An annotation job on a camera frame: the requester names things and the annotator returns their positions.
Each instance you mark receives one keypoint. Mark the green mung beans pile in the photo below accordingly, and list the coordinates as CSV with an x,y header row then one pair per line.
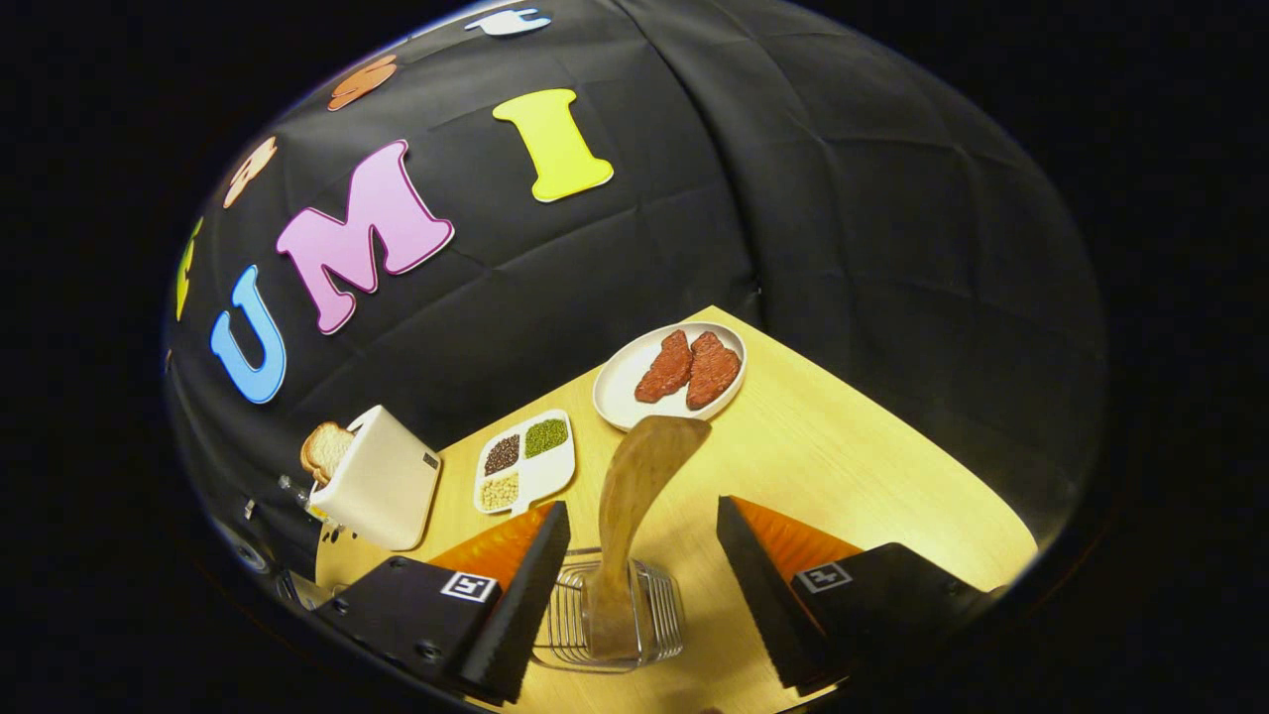
x,y
546,436

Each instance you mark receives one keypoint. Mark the white divided dish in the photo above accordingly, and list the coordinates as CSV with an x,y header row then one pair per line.
x,y
550,476

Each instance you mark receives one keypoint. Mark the black backdrop cloth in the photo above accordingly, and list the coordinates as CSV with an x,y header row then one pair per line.
x,y
843,248

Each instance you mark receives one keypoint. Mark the white toaster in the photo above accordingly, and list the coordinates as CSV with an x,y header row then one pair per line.
x,y
387,486

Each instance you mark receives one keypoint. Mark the dark red beans pile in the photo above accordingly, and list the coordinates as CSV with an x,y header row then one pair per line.
x,y
502,454

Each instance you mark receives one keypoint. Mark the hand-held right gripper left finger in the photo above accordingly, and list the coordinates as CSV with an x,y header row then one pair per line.
x,y
525,615

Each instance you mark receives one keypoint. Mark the yellow soybeans pile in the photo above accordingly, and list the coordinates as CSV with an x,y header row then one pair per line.
x,y
500,491

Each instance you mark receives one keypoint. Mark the wooden spoon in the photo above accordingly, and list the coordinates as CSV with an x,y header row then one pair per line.
x,y
644,466

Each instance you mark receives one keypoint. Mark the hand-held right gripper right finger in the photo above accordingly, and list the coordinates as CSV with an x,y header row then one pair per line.
x,y
763,605

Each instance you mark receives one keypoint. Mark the white round plate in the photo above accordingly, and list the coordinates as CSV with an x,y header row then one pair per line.
x,y
620,387

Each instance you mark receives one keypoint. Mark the toasted bread slice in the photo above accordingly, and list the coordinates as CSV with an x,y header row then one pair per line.
x,y
327,448

